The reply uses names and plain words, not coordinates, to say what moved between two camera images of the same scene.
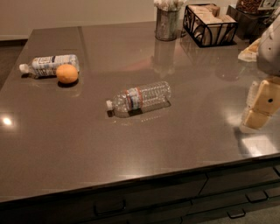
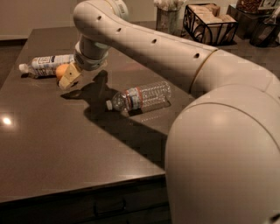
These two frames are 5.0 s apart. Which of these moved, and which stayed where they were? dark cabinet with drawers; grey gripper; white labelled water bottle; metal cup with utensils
Moved: grey gripper
Stayed: white labelled water bottle; metal cup with utensils; dark cabinet with drawers
